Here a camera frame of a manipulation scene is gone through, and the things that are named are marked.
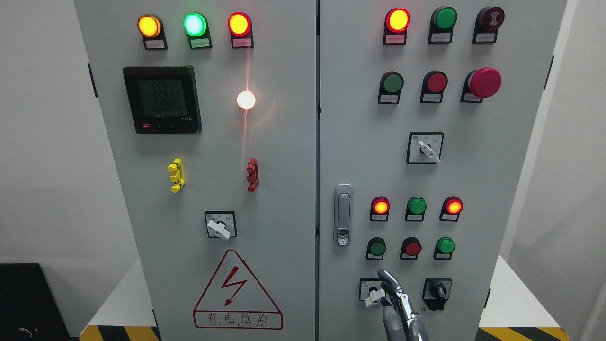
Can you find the red push button second row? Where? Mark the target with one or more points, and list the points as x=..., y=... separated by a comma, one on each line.
x=433, y=86

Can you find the silver door handle lock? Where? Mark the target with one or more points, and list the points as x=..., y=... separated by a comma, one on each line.
x=342, y=214

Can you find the green push button top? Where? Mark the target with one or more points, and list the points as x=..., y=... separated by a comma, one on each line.
x=442, y=22

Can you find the yellow indicator light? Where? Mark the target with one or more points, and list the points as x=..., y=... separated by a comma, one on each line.
x=152, y=30

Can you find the red emergency stop button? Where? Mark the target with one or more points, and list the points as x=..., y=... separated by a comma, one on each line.
x=481, y=84

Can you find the left white rotary switch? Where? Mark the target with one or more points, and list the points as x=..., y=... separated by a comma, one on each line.
x=221, y=224

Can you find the dark green button lower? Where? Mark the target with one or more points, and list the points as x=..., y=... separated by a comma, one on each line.
x=376, y=249

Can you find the red lit light top right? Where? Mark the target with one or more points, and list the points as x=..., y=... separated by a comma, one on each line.
x=395, y=28

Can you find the black digital power meter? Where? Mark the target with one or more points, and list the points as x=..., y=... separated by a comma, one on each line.
x=163, y=100

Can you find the white indicator light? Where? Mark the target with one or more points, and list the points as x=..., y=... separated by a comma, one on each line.
x=246, y=100

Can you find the grey right cabinet door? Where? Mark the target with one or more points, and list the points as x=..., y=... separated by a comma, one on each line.
x=365, y=144

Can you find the bright green button lower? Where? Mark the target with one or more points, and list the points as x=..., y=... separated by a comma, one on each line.
x=444, y=249

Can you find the white rotary switch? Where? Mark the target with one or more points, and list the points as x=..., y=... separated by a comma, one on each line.
x=221, y=224
x=370, y=291

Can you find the red terminal connector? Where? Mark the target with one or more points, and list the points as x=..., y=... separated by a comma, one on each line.
x=252, y=170

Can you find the red lit indicator light left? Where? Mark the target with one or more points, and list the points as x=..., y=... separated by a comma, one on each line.
x=240, y=27

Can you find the red lit light lower left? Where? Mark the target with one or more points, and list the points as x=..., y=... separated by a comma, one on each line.
x=379, y=210

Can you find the green lit indicator light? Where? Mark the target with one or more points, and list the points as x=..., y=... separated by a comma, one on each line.
x=197, y=30

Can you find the grey left cabinet door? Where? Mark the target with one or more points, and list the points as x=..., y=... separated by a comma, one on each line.
x=276, y=223

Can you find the lower white rotary switch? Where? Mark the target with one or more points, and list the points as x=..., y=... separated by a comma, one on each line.
x=370, y=291

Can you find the green push button second row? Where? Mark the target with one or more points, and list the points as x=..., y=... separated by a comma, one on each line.
x=390, y=87

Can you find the yellow terminal connector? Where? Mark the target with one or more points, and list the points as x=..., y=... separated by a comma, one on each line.
x=176, y=175

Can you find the white lever selector switch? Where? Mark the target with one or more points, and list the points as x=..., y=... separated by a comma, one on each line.
x=425, y=147

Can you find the red electric warning sticker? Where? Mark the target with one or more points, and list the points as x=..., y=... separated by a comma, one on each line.
x=235, y=299

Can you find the black knob selector switch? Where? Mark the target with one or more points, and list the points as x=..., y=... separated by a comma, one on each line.
x=436, y=292

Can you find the red lit light lower right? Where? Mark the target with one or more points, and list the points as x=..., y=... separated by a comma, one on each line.
x=451, y=209

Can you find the black box lower left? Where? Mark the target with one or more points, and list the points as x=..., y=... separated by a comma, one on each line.
x=28, y=311

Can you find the green indicator light lower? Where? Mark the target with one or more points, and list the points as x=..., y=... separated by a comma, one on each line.
x=415, y=210

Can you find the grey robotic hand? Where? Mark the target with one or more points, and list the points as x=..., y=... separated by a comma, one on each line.
x=400, y=319

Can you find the red button lower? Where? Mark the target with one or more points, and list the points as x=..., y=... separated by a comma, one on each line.
x=410, y=249

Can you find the white platform hazard stripes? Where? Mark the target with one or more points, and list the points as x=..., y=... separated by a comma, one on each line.
x=512, y=312

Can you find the grey cabinet door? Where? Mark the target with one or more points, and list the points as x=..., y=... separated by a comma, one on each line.
x=276, y=223
x=365, y=144

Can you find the dark red buzzer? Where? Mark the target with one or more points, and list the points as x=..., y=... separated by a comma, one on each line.
x=488, y=21

